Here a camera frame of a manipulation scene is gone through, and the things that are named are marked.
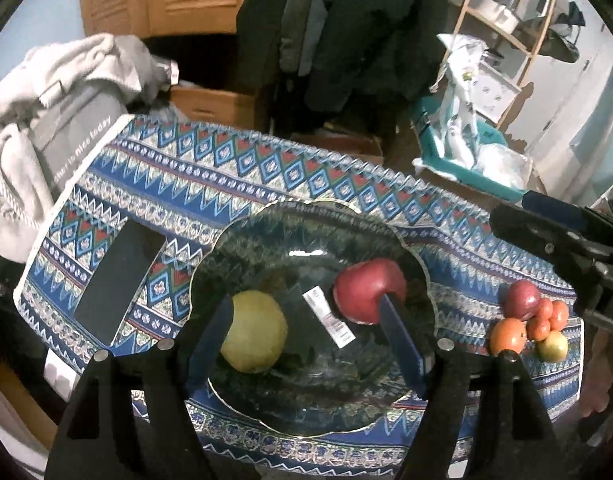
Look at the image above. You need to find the grey bag with white print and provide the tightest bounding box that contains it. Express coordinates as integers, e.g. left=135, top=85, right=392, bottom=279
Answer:
left=31, top=80, right=132, bottom=201

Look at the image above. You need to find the scalloped glass plate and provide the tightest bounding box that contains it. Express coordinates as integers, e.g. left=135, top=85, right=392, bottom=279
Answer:
left=189, top=200, right=439, bottom=436

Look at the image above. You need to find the brown cardboard box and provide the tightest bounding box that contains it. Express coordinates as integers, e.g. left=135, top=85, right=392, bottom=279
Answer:
left=169, top=85, right=267, bottom=128

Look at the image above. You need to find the white printed storage box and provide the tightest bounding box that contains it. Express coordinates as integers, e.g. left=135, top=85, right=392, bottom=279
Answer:
left=473, top=65, right=522, bottom=121

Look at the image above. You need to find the dark green hanging coat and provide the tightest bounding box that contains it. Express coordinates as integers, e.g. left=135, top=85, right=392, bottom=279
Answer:
left=316, top=0, right=449, bottom=111

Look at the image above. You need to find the black smartphone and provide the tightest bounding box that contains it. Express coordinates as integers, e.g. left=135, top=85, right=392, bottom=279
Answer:
left=74, top=220, right=167, bottom=346

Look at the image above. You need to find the orange persimmon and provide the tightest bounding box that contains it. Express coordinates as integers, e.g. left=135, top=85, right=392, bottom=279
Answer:
left=489, top=317, right=528, bottom=356

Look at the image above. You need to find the wooden shelf rack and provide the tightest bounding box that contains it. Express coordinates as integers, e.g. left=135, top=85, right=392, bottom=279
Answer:
left=453, top=0, right=562, bottom=131

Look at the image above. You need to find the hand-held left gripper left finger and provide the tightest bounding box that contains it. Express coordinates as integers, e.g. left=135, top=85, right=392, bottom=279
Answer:
left=45, top=294, right=237, bottom=480

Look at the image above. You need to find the blue patterned tablecloth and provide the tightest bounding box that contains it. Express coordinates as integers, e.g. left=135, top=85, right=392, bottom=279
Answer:
left=14, top=114, right=587, bottom=466

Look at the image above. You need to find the teal plastic basket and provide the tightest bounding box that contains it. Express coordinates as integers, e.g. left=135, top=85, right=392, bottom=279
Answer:
left=411, top=95, right=532, bottom=203

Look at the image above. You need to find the grey hanging jacket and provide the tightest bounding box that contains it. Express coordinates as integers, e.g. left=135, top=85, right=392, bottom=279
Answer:
left=281, top=0, right=337, bottom=81

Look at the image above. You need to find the black hanging jacket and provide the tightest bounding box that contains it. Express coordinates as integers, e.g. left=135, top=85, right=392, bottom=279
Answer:
left=236, top=0, right=300, bottom=106

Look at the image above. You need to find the yellow-green apple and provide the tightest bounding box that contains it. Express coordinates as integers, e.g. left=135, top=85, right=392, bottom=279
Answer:
left=536, top=331, right=570, bottom=363

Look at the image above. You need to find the clear plastic bag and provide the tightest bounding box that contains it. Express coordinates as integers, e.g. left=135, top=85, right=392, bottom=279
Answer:
left=473, top=142, right=534, bottom=191

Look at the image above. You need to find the dark cloth on shelf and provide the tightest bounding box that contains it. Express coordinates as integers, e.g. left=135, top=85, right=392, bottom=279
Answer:
left=536, top=2, right=587, bottom=63

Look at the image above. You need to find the white printed plastic bag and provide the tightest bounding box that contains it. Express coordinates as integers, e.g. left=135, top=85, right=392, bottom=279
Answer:
left=433, top=34, right=492, bottom=171

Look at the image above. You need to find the flat cardboard box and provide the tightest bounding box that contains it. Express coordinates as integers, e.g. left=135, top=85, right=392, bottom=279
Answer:
left=286, top=130, right=387, bottom=166

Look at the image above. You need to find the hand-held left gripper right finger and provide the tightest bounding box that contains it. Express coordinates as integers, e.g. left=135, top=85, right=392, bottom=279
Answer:
left=377, top=294, right=569, bottom=480

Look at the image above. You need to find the large red apple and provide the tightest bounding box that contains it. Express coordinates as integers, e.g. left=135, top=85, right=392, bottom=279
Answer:
left=333, top=258, right=408, bottom=325

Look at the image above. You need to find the light grey hoodie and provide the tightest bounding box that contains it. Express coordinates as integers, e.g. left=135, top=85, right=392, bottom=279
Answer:
left=0, top=34, right=180, bottom=266

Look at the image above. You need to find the white container on shelf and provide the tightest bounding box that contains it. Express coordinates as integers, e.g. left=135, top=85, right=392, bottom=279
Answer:
left=469, top=0, right=519, bottom=31

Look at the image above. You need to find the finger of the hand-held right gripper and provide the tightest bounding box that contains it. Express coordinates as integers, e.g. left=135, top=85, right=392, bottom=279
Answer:
left=521, top=190, right=589, bottom=228
left=489, top=204, right=587, bottom=273

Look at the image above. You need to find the large yellow pear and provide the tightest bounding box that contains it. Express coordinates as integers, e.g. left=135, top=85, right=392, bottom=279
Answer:
left=220, top=290, right=290, bottom=375

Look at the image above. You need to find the small dark red apple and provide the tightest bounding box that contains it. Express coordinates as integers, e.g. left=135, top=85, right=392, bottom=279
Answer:
left=503, top=280, right=542, bottom=322

